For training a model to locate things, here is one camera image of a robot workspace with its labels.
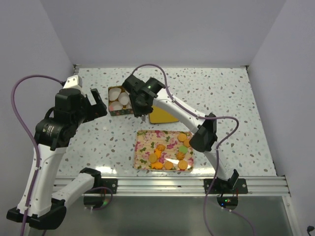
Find floral serving tray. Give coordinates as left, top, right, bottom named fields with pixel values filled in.
left=133, top=130, right=194, bottom=172

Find orange fish cookie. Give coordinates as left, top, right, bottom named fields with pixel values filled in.
left=151, top=162, right=163, bottom=170

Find swirl shell cookie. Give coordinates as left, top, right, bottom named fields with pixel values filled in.
left=176, top=151, right=185, bottom=160

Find orange star cookie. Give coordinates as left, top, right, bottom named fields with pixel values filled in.
left=154, top=148, right=162, bottom=158

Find green round cookie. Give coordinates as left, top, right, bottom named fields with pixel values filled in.
left=178, top=146, right=188, bottom=154

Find orange round cookie bottom middle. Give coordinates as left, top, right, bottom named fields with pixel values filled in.
left=164, top=161, right=174, bottom=170

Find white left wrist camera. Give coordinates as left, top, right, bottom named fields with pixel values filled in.
left=63, top=75, right=82, bottom=90

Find floral cookie tin box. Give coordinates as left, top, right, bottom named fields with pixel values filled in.
left=108, top=86, right=133, bottom=117

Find orange round cookie bottom right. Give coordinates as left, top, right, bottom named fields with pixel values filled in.
left=177, top=160, right=188, bottom=170

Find aluminium front rail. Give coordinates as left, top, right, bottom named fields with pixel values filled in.
left=53, top=176, right=291, bottom=197

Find gold tin lid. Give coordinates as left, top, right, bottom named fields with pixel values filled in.
left=149, top=106, right=179, bottom=124

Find white paper cup centre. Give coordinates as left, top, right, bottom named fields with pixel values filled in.
left=118, top=92, right=129, bottom=106

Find orange round cookie right edge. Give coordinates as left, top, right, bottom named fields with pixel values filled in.
left=183, top=139, right=190, bottom=148

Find tan dotted round cookie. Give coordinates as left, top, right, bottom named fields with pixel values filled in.
left=149, top=153, right=158, bottom=164

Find white paper cup bottom left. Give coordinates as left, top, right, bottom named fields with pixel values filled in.
left=109, top=101, right=124, bottom=111

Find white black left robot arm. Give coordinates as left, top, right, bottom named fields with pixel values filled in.
left=6, top=88, right=107, bottom=230

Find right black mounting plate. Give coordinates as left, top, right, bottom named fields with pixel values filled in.
left=209, top=178, right=249, bottom=194

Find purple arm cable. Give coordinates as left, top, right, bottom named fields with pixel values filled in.
left=130, top=63, right=258, bottom=236
left=11, top=75, right=65, bottom=236

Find tan scalloped cookie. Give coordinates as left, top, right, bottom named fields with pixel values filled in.
left=157, top=144, right=165, bottom=151

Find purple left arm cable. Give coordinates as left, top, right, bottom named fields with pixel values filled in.
left=11, top=75, right=65, bottom=236

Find orange round cookie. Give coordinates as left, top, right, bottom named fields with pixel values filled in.
left=177, top=133, right=187, bottom=142
left=177, top=160, right=188, bottom=170
left=164, top=161, right=174, bottom=170

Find white paper cup bottom right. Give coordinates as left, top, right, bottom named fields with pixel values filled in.
left=125, top=103, right=132, bottom=109

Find black mounting plate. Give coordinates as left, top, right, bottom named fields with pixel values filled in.
left=209, top=178, right=249, bottom=194
left=99, top=178, right=118, bottom=196

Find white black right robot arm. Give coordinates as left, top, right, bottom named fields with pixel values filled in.
left=122, top=75, right=239, bottom=193

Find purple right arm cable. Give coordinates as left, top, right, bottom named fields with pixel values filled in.
left=130, top=63, right=258, bottom=236

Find silver metal tongs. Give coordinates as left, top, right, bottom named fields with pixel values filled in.
left=141, top=115, right=148, bottom=122

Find orange round cookie top right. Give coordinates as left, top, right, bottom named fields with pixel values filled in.
left=177, top=133, right=187, bottom=142

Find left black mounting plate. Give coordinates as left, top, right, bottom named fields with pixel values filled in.
left=99, top=178, right=118, bottom=196

